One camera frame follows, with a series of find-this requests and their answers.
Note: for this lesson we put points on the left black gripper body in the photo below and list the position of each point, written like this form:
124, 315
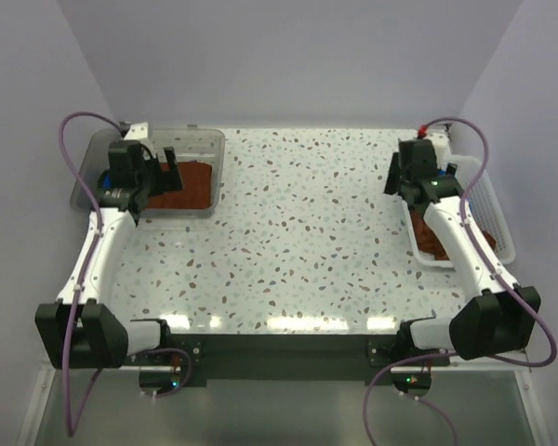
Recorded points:
150, 177

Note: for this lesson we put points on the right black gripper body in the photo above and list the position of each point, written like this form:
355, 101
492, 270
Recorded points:
402, 182

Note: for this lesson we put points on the brown towel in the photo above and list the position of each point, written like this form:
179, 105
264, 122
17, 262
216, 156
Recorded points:
196, 193
428, 249

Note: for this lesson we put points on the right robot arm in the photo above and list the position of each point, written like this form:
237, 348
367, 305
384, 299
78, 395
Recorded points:
498, 316

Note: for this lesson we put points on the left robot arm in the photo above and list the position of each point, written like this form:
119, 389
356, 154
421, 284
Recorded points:
78, 330

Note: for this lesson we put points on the clear plastic storage bin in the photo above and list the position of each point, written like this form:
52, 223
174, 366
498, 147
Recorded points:
190, 144

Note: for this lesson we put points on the white plastic laundry basket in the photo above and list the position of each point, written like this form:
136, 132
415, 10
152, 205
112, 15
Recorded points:
485, 210

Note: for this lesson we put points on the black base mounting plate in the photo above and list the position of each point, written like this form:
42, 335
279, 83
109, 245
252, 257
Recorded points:
284, 357

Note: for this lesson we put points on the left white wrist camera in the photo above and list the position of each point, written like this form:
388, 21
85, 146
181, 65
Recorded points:
137, 131

